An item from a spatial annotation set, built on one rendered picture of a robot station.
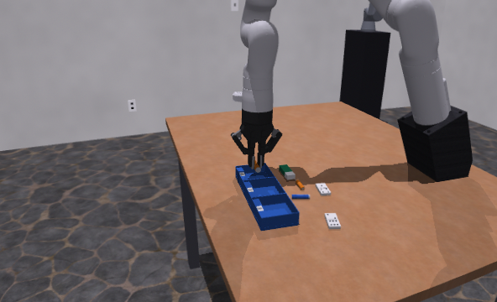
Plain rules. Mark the blue three-compartment bin rack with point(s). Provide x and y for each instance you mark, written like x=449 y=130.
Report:
x=266 y=198

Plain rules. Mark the orange battery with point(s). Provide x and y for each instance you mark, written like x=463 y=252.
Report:
x=256 y=167
x=300 y=184

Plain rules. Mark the white domino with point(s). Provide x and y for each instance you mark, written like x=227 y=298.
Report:
x=332 y=221
x=323 y=190

